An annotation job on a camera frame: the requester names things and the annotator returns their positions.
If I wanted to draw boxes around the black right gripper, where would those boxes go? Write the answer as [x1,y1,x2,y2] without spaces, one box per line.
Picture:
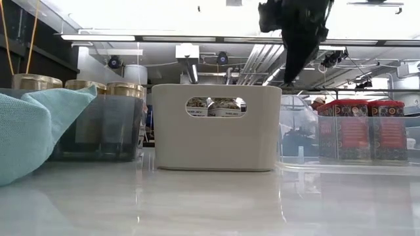
[258,0,335,85]

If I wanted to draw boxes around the clear herb spice jar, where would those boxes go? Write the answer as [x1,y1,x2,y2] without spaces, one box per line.
[207,97,243,118]
[185,97,211,118]

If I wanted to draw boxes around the red-lidded patterned spice tin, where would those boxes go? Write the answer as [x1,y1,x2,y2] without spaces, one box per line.
[317,99,370,161]
[367,100,408,161]

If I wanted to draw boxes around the teal cloth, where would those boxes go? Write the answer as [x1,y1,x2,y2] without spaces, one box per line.
[0,85,98,187]

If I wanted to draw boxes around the silver ceiling ducts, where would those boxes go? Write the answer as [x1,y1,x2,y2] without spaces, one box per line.
[236,44,286,86]

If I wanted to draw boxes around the black track light cluster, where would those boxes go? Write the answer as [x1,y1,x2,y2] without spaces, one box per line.
[320,50,348,69]

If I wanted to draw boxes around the person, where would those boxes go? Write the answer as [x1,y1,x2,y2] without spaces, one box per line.
[308,96,327,112]

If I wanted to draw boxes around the round blue-lensed spotlight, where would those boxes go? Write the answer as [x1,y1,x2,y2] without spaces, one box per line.
[107,54,123,70]
[216,51,230,66]

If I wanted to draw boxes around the small black ceiling light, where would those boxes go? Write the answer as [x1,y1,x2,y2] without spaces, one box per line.
[355,79,374,90]

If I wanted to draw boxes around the flat ceiling light fixture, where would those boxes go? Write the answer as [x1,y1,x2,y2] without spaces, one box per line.
[346,1,405,15]

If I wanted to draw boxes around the clear plastic bin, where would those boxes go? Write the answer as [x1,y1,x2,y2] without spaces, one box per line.
[277,94,420,178]

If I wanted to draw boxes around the white box ceiling fixture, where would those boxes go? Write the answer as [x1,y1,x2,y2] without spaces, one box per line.
[175,43,200,60]

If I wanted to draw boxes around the white plastic bin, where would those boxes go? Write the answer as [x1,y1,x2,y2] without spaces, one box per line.
[151,83,283,172]

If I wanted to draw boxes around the white cylindrical column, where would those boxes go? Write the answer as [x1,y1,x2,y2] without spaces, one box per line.
[123,64,148,87]

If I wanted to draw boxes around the smoky grey translucent bin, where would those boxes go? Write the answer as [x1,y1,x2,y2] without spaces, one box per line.
[0,87,148,163]

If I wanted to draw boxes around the long ceiling light beam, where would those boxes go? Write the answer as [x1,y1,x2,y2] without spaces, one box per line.
[54,31,420,47]

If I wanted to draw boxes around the black horizontal rail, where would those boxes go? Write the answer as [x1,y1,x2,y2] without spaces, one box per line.
[278,87,420,93]

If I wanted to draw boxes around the long yellow hanging cable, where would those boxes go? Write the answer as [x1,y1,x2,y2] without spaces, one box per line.
[25,0,41,75]

